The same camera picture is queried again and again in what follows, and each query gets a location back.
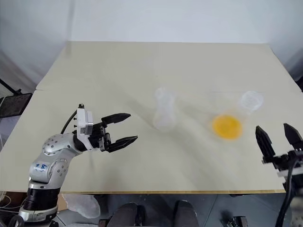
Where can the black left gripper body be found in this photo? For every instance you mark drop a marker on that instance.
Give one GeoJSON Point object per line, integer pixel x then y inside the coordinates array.
{"type": "Point", "coordinates": [97, 136]}

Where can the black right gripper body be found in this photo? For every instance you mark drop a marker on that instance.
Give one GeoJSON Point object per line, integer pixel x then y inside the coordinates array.
{"type": "Point", "coordinates": [281, 162]}

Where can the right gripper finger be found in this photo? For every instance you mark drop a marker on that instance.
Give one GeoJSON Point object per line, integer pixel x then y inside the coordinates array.
{"type": "Point", "coordinates": [293, 137]}
{"type": "Point", "coordinates": [264, 142]}

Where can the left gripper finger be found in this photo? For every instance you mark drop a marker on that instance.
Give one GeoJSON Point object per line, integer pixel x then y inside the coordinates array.
{"type": "Point", "coordinates": [117, 117]}
{"type": "Point", "coordinates": [124, 142]}

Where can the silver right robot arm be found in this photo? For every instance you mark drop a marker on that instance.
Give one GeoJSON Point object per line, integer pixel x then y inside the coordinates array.
{"type": "Point", "coordinates": [298, 201]}

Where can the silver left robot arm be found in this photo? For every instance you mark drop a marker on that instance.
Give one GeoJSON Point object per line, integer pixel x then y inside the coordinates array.
{"type": "Point", "coordinates": [45, 165]}

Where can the clear cup of orange liquid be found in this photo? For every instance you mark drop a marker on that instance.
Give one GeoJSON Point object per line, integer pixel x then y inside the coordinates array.
{"type": "Point", "coordinates": [227, 127]}

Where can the clear plastic bottle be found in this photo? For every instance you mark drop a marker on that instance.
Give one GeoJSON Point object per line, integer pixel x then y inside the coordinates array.
{"type": "Point", "coordinates": [164, 110]}

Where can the white plastic bag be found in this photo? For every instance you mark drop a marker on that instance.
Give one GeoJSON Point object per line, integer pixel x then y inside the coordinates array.
{"type": "Point", "coordinates": [82, 205]}

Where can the dark rounded shape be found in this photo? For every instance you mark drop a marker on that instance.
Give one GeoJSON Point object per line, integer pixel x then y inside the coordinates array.
{"type": "Point", "coordinates": [185, 214]}
{"type": "Point", "coordinates": [127, 215]}

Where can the black device under table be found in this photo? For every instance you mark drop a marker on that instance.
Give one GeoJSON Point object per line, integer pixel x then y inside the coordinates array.
{"type": "Point", "coordinates": [236, 221]}

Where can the black metal stand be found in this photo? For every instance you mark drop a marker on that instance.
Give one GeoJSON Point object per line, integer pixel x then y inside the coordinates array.
{"type": "Point", "coordinates": [14, 102]}

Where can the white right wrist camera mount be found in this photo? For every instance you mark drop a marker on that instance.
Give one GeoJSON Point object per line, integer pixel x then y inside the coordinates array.
{"type": "Point", "coordinates": [284, 173]}

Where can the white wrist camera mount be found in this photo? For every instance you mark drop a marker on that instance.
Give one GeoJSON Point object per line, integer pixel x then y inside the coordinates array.
{"type": "Point", "coordinates": [284, 173]}
{"type": "Point", "coordinates": [82, 123]}

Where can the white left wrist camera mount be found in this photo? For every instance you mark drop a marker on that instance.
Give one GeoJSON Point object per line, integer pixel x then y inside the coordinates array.
{"type": "Point", "coordinates": [82, 123]}

